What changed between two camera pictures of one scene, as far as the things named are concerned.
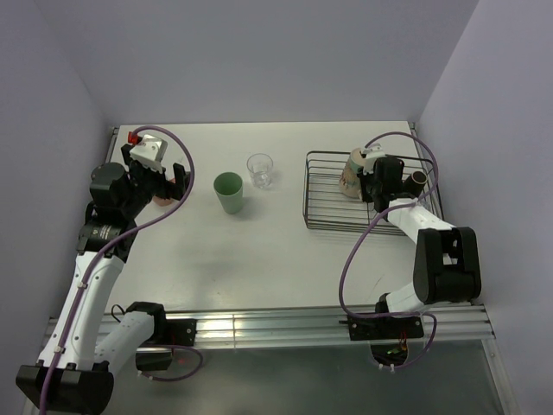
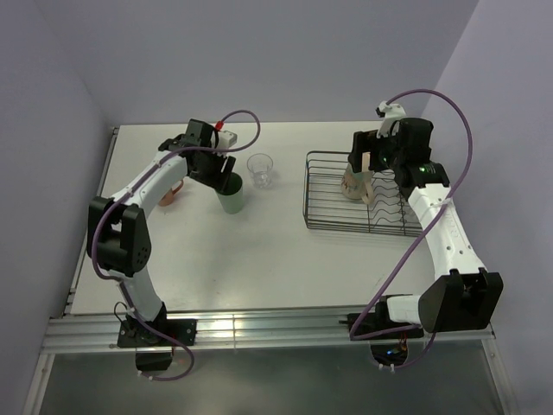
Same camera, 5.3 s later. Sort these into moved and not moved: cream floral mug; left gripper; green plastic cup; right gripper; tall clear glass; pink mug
Moved: right gripper; left gripper
Not moved: tall clear glass; pink mug; green plastic cup; cream floral mug
